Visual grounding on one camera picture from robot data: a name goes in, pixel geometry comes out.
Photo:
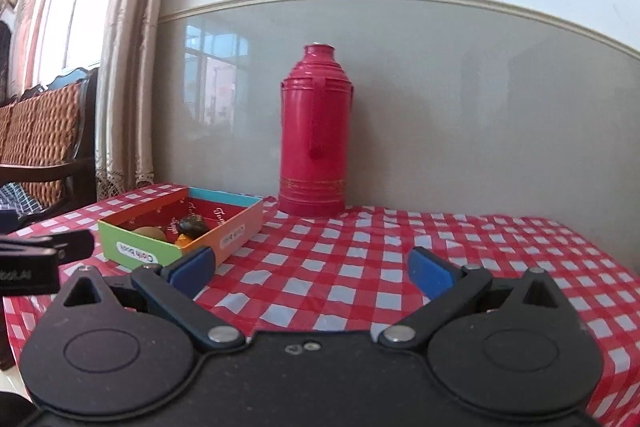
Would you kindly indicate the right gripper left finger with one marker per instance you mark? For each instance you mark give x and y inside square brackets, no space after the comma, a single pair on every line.
[170,292]

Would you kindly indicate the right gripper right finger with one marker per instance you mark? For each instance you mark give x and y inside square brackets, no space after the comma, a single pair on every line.
[450,291]

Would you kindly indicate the orange tangerine left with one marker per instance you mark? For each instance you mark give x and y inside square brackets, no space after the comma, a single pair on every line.
[183,240]

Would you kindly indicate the brown kiwi fruit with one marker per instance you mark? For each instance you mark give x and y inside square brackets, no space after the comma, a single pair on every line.
[152,232]

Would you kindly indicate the colourful cardboard box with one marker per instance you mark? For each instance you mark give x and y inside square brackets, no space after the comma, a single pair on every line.
[233,219]

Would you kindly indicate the dark avocado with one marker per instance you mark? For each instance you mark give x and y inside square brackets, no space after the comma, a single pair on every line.
[192,226]

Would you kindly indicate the blue checkered cloth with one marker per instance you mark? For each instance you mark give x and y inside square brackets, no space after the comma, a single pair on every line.
[14,197]

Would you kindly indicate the red white checkered tablecloth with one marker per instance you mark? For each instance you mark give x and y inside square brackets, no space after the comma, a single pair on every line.
[554,341]

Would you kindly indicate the wooden sofa with rattan cushions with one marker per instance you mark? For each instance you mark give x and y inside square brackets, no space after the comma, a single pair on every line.
[47,146]

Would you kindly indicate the red thermos flask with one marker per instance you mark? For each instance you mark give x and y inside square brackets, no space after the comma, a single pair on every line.
[316,103]

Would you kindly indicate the beige lace curtain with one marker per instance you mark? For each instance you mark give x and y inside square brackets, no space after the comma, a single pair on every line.
[123,144]

